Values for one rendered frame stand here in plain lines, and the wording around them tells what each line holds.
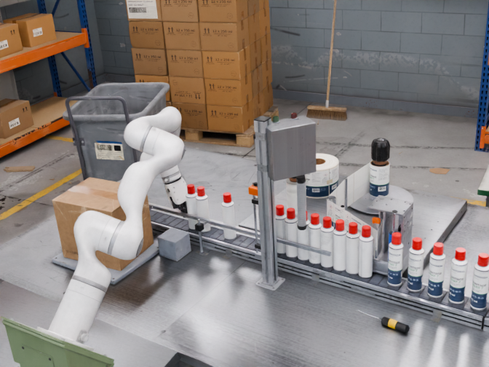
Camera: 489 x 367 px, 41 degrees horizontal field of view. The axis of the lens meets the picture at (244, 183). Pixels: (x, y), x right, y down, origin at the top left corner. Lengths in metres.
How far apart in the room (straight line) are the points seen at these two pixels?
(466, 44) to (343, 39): 1.21
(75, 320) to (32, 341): 0.14
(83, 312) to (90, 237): 0.24
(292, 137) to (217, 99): 3.78
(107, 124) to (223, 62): 1.51
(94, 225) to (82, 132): 2.74
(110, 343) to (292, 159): 0.89
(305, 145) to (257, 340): 0.69
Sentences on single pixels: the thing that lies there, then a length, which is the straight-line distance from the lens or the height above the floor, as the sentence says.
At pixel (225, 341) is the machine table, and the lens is 2.29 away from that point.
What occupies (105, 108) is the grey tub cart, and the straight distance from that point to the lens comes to 5.56.
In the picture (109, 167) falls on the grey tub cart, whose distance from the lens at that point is 4.94.
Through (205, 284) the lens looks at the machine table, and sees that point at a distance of 2.59.
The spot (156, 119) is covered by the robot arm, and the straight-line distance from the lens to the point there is 2.43.
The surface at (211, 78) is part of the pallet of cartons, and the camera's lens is 5.98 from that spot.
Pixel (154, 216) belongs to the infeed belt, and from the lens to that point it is 3.02.
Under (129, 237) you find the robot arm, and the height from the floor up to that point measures 1.21.
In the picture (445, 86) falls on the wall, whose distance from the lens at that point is 6.80.
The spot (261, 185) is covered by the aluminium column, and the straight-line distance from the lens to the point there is 2.35.
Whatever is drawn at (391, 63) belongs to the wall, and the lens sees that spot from 6.87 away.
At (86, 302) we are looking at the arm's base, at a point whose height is 1.07.
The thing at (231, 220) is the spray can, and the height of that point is 0.97.
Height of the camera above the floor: 2.25
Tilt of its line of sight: 25 degrees down
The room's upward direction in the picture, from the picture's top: 4 degrees counter-clockwise
